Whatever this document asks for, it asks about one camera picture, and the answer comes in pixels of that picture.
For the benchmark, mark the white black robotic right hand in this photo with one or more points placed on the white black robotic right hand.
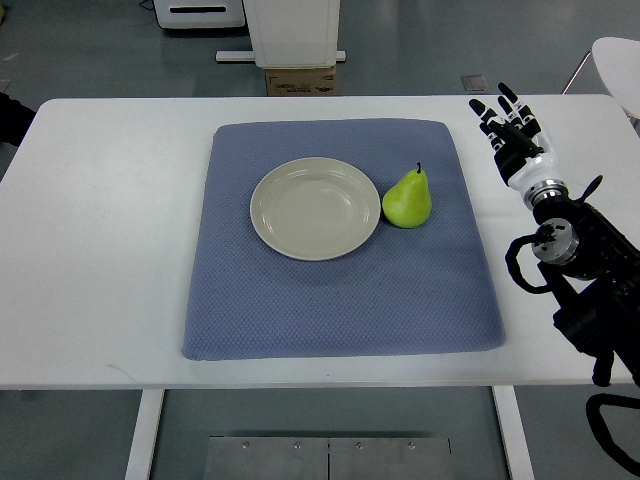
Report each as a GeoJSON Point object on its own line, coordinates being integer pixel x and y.
{"type": "Point", "coordinates": [515, 136]}

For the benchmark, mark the green pear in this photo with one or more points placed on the green pear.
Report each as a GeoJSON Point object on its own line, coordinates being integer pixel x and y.
{"type": "Point", "coordinates": [408, 203]}

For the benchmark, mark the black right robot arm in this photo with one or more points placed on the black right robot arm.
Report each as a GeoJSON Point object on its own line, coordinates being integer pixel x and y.
{"type": "Point", "coordinates": [591, 269]}

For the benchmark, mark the small grey floor plate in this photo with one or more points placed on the small grey floor plate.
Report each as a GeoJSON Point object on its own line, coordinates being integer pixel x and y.
{"type": "Point", "coordinates": [474, 83]}

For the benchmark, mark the beige round plate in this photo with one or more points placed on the beige round plate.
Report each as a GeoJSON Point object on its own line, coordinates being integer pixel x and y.
{"type": "Point", "coordinates": [315, 208]}

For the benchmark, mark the white round chair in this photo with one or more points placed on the white round chair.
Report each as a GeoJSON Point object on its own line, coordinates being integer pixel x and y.
{"type": "Point", "coordinates": [617, 63]}

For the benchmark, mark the blue textured cloth mat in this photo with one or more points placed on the blue textured cloth mat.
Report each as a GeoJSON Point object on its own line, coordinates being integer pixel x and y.
{"type": "Point", "coordinates": [405, 291]}

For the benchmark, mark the brown cardboard box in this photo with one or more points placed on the brown cardboard box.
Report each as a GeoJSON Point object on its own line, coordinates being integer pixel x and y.
{"type": "Point", "coordinates": [314, 82]}

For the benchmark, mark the white cabinet on stand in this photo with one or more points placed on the white cabinet on stand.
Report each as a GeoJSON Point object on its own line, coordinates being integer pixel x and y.
{"type": "Point", "coordinates": [294, 34]}

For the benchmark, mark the right white table leg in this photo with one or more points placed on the right white table leg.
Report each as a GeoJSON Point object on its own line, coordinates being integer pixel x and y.
{"type": "Point", "coordinates": [512, 433]}

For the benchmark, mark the white table leg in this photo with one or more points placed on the white table leg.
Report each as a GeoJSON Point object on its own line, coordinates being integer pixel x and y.
{"type": "Point", "coordinates": [144, 438]}
{"type": "Point", "coordinates": [512, 433]}

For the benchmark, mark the white appliance with black slot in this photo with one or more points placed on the white appliance with black slot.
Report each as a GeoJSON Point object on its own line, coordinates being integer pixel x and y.
{"type": "Point", "coordinates": [199, 14]}

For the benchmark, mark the left white table leg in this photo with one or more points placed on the left white table leg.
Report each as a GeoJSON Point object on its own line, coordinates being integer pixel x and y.
{"type": "Point", "coordinates": [144, 438]}

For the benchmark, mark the black object at left edge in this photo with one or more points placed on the black object at left edge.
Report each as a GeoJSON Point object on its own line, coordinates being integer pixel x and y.
{"type": "Point", "coordinates": [15, 120]}

